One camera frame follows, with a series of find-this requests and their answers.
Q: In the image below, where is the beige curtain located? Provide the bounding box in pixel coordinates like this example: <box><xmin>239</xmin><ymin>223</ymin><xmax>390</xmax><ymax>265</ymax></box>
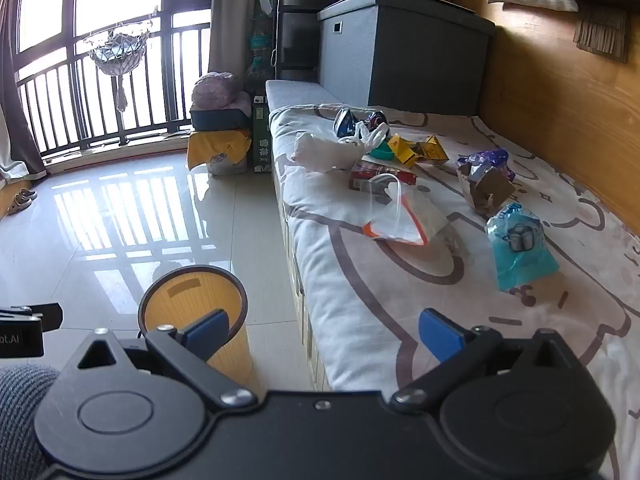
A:
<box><xmin>207</xmin><ymin>0</ymin><xmax>282</xmax><ymax>87</ymax></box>

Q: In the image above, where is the clear plastic packaging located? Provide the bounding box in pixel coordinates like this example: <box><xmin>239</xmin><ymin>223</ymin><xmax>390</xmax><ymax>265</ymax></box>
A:
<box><xmin>357</xmin><ymin>172</ymin><xmax>404</xmax><ymax>239</ymax></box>

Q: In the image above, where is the black shelf unit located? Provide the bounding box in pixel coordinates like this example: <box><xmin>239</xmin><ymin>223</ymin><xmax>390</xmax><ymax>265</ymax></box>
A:
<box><xmin>274</xmin><ymin>0</ymin><xmax>322</xmax><ymax>84</ymax></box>

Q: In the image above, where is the crushed blue can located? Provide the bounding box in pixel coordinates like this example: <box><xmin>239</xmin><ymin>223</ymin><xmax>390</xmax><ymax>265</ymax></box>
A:
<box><xmin>333</xmin><ymin>107</ymin><xmax>371</xmax><ymax>139</ymax></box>

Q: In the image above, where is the grey storage box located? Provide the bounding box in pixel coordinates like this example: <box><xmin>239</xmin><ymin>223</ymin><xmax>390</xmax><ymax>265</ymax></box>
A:
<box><xmin>316</xmin><ymin>0</ymin><xmax>497</xmax><ymax>117</ymax></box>

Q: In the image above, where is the purple wrapper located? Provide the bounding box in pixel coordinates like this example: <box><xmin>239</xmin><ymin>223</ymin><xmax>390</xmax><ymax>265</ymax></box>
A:
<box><xmin>457</xmin><ymin>147</ymin><xmax>516</xmax><ymax>181</ymax></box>

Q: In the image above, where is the yellow bag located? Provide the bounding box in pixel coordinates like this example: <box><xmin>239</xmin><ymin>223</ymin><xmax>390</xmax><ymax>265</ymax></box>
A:
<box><xmin>187</xmin><ymin>127</ymin><xmax>253</xmax><ymax>171</ymax></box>

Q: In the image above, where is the pink bag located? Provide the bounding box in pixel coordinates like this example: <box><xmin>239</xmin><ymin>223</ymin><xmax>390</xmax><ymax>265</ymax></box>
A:
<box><xmin>192</xmin><ymin>72</ymin><xmax>240</xmax><ymax>109</ymax></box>

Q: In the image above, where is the white bag orange print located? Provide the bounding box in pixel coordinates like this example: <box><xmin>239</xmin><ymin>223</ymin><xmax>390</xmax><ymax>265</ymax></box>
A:
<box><xmin>363</xmin><ymin>192</ymin><xmax>449</xmax><ymax>247</ymax></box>

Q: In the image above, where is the white plastic bag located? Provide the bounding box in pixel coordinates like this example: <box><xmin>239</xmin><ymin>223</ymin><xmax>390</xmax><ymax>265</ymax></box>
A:
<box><xmin>292</xmin><ymin>122</ymin><xmax>391</xmax><ymax>171</ymax></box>

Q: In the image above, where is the black balcony railing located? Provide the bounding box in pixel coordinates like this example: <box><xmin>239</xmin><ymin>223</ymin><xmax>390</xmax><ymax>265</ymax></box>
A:
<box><xmin>15</xmin><ymin>10</ymin><xmax>213</xmax><ymax>159</ymax></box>

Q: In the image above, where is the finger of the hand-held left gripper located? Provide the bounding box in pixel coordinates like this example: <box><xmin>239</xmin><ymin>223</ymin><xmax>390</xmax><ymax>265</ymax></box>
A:
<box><xmin>0</xmin><ymin>303</ymin><xmax>64</xmax><ymax>332</ymax></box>

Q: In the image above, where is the torn brown cardboard box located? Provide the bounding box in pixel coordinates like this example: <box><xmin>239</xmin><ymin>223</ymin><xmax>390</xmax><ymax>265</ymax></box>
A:
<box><xmin>457</xmin><ymin>161</ymin><xmax>516</xmax><ymax>219</ymax></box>

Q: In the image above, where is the green carton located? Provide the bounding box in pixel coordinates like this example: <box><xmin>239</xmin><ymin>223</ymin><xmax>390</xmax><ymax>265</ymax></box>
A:
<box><xmin>251</xmin><ymin>95</ymin><xmax>274</xmax><ymax>174</ymax></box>

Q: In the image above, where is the yellow trash can dark rim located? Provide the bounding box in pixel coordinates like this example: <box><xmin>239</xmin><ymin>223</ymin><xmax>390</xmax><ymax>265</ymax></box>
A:
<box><xmin>138</xmin><ymin>265</ymin><xmax>252</xmax><ymax>392</ymax></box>

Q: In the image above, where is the dark brown curtain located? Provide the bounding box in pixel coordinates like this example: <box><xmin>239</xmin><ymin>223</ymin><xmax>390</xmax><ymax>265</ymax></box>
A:
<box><xmin>0</xmin><ymin>0</ymin><xmax>52</xmax><ymax>182</ymax></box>

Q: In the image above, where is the gold foil packet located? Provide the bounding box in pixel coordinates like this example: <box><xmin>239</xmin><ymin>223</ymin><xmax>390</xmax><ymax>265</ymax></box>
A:
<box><xmin>411</xmin><ymin>135</ymin><xmax>450</xmax><ymax>164</ymax></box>

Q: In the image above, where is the light blue pot-print bag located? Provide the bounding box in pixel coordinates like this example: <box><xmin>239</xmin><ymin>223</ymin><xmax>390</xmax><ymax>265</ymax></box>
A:
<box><xmin>485</xmin><ymin>201</ymin><xmax>560</xmax><ymax>292</ymax></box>

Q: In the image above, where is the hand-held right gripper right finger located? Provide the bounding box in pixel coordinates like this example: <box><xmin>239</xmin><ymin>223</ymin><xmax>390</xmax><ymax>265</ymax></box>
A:
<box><xmin>390</xmin><ymin>308</ymin><xmax>596</xmax><ymax>411</ymax></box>

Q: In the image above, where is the large clear water bottle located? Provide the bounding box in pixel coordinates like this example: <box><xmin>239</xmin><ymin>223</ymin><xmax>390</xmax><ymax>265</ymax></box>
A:
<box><xmin>243</xmin><ymin>54</ymin><xmax>275</xmax><ymax>97</ymax></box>
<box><xmin>248</xmin><ymin>17</ymin><xmax>276</xmax><ymax>57</ymax></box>

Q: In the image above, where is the red white box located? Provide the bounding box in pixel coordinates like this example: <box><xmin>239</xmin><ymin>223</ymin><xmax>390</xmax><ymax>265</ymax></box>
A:
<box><xmin>349</xmin><ymin>160</ymin><xmax>417</xmax><ymax>195</ymax></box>

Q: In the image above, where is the brown fringed wall hanging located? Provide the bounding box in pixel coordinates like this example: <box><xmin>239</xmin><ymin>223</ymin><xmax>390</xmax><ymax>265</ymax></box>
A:
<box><xmin>572</xmin><ymin>0</ymin><xmax>640</xmax><ymax>64</ymax></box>

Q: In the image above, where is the white printed sack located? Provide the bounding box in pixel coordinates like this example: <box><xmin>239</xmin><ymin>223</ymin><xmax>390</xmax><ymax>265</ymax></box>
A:
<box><xmin>207</xmin><ymin>151</ymin><xmax>249</xmax><ymax>177</ymax></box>

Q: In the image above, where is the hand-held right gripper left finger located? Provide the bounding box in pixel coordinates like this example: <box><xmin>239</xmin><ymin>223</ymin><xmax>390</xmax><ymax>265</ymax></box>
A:
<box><xmin>62</xmin><ymin>308</ymin><xmax>259</xmax><ymax>410</ymax></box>

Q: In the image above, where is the bear printed blanket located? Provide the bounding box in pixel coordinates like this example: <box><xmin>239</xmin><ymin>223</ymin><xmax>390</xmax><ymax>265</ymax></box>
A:
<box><xmin>267</xmin><ymin>102</ymin><xmax>640</xmax><ymax>480</ymax></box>

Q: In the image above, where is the grey bed mattress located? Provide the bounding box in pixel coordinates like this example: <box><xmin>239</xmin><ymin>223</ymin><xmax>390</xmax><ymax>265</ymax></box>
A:
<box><xmin>265</xmin><ymin>79</ymin><xmax>342</xmax><ymax>112</ymax></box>

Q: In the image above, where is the hanging net basket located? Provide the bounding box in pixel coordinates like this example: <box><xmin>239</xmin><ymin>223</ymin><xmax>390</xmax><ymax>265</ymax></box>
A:
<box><xmin>82</xmin><ymin>12</ymin><xmax>153</xmax><ymax>113</ymax></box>

